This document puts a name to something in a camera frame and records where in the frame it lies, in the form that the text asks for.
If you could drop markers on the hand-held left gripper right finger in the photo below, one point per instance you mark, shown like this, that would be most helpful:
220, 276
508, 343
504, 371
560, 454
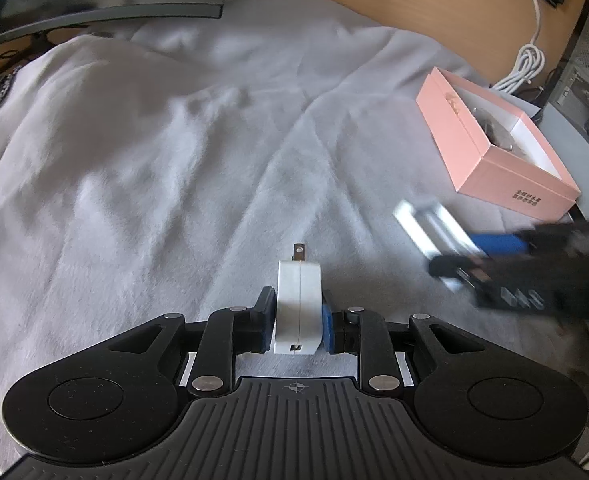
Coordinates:
327, 332

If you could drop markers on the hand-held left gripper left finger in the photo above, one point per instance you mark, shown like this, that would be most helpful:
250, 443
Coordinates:
267, 340

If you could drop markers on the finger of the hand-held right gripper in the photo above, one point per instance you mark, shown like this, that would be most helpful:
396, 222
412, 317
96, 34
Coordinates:
457, 265
499, 243

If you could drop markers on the white charger adapter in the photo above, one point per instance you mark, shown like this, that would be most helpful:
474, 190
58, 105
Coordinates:
297, 305

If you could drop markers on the silver rectangular object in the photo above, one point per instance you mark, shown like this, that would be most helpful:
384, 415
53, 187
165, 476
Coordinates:
429, 230

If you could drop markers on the pink cardboard box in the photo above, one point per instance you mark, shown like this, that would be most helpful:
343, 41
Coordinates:
464, 145

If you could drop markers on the white blanket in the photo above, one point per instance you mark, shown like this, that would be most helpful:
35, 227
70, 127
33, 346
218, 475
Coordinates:
149, 185

